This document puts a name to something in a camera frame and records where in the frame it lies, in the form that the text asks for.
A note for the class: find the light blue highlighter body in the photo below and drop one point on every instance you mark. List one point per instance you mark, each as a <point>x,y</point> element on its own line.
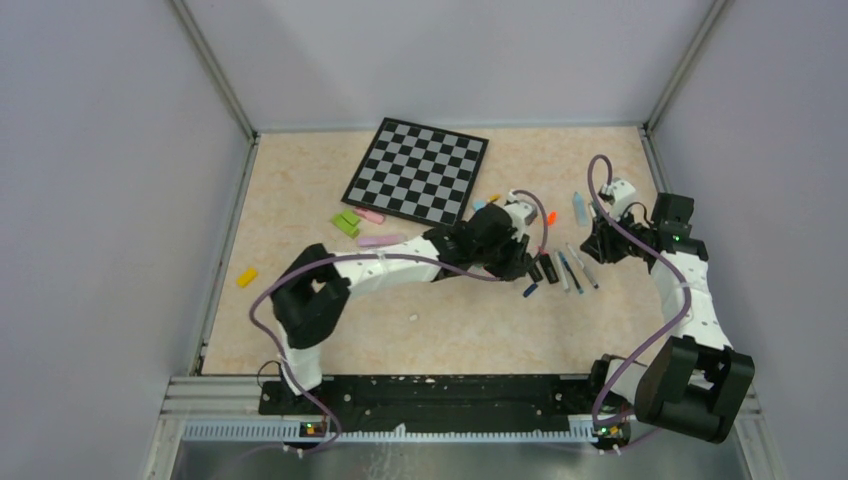
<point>580,212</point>

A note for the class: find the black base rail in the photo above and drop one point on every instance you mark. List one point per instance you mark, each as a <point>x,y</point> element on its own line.
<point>340,393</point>

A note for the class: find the black highlighter blue cap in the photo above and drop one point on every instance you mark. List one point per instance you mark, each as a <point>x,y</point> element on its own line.
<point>535,273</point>

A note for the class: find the dark blue pen cap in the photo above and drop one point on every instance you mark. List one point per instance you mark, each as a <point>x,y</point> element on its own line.
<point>530,290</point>

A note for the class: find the pale purple highlighter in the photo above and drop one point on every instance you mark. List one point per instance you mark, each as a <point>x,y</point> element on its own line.
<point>367,242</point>

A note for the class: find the black highlighter pink cap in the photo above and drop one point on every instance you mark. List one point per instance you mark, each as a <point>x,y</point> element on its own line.
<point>547,266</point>

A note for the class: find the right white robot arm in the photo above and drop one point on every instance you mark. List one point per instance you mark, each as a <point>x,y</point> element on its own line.
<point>687,378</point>

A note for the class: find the yellow highlighter cap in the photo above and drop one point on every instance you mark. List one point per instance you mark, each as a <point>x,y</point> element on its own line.
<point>247,277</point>

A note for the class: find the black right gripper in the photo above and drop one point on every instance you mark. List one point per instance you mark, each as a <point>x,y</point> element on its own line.
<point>600,243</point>

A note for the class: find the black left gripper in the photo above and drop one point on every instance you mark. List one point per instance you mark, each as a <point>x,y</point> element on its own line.
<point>514,267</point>

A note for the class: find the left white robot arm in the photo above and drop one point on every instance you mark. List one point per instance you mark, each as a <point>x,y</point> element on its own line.
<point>317,286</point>

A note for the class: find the black grey chessboard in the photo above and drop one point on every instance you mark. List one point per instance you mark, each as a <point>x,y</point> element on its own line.
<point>418,173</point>

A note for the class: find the grey white pen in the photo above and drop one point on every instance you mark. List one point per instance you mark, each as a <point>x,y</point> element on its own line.
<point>561,271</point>

